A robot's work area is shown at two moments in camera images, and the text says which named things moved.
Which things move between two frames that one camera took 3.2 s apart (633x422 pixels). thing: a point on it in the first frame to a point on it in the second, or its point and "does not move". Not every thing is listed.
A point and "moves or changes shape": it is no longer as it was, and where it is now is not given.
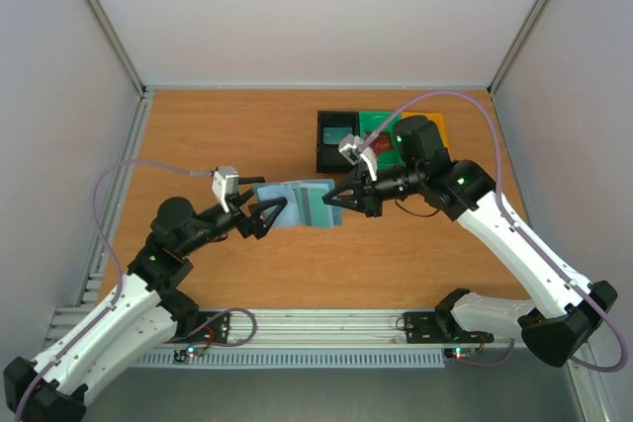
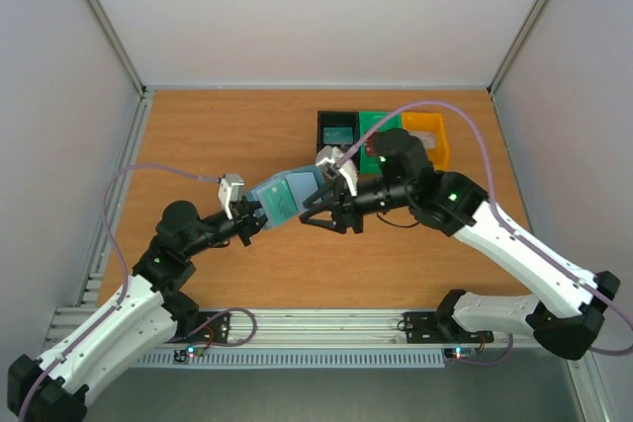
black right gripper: (367, 193) to (343, 210)
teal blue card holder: (306, 207) moves or changes shape
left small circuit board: (181, 355) does not move
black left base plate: (202, 327) does not move
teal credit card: (316, 212) moves or changes shape
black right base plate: (426, 327) does not move
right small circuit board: (459, 352) does not move
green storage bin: (373, 121) does not move
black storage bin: (329, 158) does not move
